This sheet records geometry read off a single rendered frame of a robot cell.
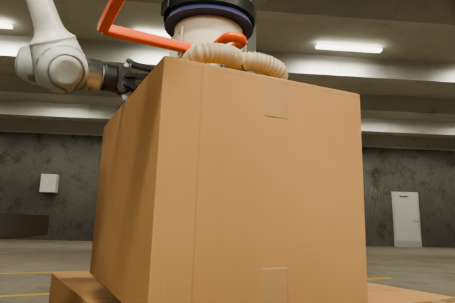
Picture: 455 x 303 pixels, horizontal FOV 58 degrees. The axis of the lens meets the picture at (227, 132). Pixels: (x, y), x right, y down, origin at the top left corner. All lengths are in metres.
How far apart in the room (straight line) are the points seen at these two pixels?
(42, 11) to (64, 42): 0.08
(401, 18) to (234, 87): 5.87
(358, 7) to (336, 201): 5.62
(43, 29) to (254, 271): 0.68
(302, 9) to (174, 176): 5.47
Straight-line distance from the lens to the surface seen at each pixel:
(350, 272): 0.80
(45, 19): 1.01
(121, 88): 1.20
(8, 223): 0.76
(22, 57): 1.14
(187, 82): 0.67
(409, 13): 6.60
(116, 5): 0.80
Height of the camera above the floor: 0.74
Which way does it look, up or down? 12 degrees up
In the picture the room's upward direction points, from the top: 1 degrees clockwise
